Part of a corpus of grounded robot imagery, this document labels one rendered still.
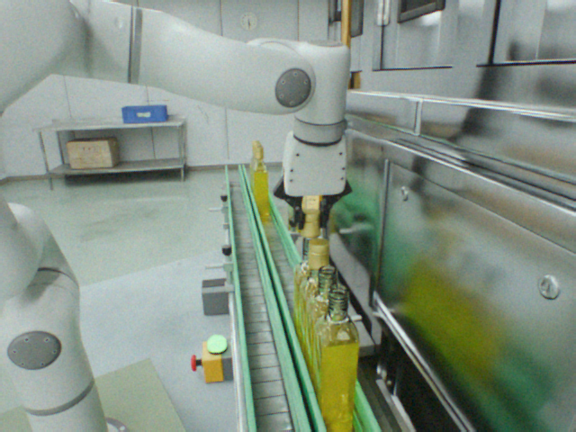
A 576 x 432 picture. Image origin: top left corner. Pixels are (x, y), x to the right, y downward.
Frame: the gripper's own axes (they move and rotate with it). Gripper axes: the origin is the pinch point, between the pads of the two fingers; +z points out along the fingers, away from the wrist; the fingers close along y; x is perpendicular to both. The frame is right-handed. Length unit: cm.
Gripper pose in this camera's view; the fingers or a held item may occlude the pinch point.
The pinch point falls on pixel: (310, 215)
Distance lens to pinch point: 65.3
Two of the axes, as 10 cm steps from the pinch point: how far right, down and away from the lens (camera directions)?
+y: -9.8, 0.6, -1.7
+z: -0.5, 8.1, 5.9
